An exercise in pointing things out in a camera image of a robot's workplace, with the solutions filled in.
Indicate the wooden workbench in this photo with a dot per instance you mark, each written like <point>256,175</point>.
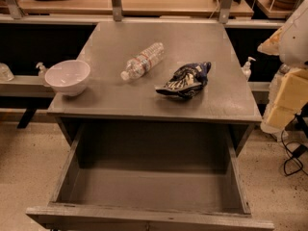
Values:
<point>129,7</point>

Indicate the left soap pump bottle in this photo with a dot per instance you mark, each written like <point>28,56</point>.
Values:
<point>41,70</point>

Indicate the clear plastic water bottle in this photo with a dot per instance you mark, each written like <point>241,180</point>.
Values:
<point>143,62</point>

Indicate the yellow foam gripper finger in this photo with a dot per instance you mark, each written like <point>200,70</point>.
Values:
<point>271,45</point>
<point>290,99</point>

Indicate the soap pump bottle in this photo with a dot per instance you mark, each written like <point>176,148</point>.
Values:
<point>41,70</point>
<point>246,67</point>

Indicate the white bowl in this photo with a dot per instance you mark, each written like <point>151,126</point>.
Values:
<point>69,78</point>

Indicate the grey open drawer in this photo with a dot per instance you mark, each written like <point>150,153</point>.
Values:
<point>133,176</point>

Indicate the right soap pump bottle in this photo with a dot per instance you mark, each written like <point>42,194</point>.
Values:
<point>246,67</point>

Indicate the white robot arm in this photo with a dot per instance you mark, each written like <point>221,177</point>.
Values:
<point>293,53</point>

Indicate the blue chip bag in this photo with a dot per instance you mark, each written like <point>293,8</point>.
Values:
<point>187,81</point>

